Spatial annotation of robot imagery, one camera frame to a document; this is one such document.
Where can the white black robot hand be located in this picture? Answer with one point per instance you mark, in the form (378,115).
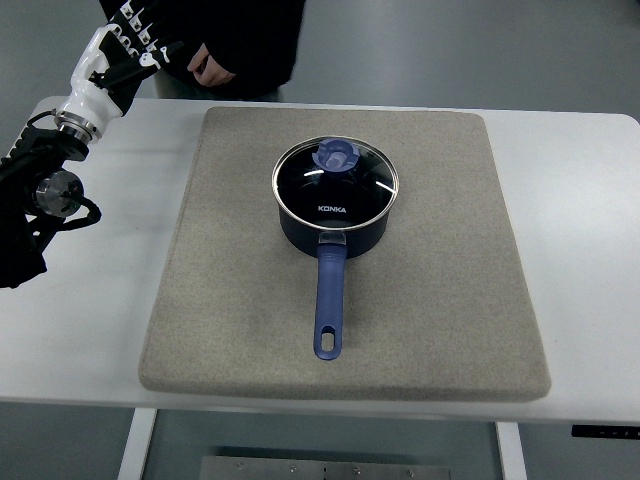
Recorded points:
(134,44)

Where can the person's bare hand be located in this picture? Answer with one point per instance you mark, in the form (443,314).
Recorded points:
(207,71)

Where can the glass pot lid blue knob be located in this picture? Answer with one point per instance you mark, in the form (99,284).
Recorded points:
(335,183)

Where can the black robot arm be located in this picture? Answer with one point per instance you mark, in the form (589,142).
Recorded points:
(39,197)

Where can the person in black clothes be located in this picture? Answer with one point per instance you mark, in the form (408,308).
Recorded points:
(256,40)

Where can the dark blue saucepan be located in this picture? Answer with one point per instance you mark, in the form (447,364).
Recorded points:
(332,249)

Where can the white table leg left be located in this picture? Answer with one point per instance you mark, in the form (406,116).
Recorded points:
(137,445)

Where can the white table leg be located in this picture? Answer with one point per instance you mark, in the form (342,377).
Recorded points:
(137,445)
(510,451)

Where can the white table leg right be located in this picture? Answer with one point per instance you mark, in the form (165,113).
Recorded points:
(510,451)

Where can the black table control panel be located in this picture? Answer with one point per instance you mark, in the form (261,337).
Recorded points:
(606,432)

